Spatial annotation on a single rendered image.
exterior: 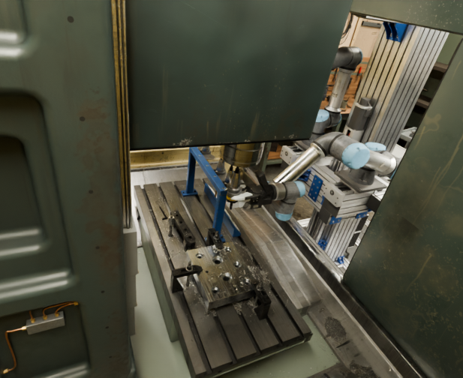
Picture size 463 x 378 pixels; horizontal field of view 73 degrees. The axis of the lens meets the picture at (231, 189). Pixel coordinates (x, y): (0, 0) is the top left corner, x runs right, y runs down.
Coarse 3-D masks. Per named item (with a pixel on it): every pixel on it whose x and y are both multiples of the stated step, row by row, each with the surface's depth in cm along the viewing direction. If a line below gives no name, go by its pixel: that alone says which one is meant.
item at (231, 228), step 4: (204, 188) 200; (208, 188) 194; (208, 192) 194; (212, 192) 192; (208, 196) 195; (212, 196) 188; (212, 200) 189; (212, 204) 190; (224, 212) 176; (224, 216) 175; (228, 216) 175; (224, 220) 176; (228, 220) 171; (228, 224) 172; (232, 224) 168; (228, 228) 172; (232, 228) 168; (232, 232) 168; (236, 232) 168; (240, 232) 170; (232, 236) 169
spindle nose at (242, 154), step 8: (240, 144) 107; (248, 144) 107; (256, 144) 108; (224, 152) 112; (232, 152) 110; (240, 152) 109; (248, 152) 109; (256, 152) 111; (224, 160) 114; (232, 160) 111; (240, 160) 111; (248, 160) 111; (256, 160) 113
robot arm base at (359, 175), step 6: (360, 168) 182; (366, 168) 180; (348, 174) 191; (354, 174) 185; (360, 174) 183; (366, 174) 182; (372, 174) 182; (354, 180) 185; (360, 180) 183; (366, 180) 183; (372, 180) 184
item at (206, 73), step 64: (128, 0) 67; (192, 0) 72; (256, 0) 77; (320, 0) 84; (128, 64) 74; (192, 64) 80; (256, 64) 87; (320, 64) 96; (192, 128) 90; (256, 128) 99
